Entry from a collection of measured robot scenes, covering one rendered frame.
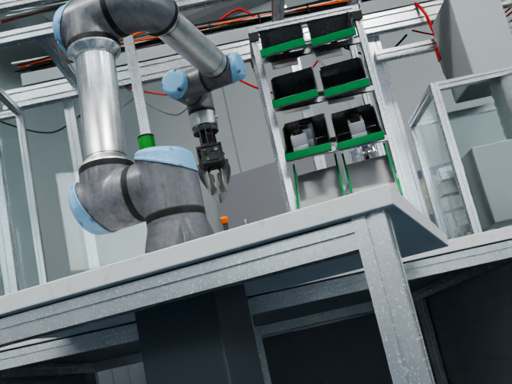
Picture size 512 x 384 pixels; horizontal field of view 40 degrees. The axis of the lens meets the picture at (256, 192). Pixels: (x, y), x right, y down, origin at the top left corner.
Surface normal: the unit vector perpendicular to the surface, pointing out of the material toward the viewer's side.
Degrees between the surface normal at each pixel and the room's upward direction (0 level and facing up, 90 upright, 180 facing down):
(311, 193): 45
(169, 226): 72
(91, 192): 84
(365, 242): 90
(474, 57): 90
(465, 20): 90
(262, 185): 77
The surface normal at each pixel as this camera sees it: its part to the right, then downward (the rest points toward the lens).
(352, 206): -0.36, -0.15
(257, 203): -0.39, -0.36
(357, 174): -0.29, -0.81
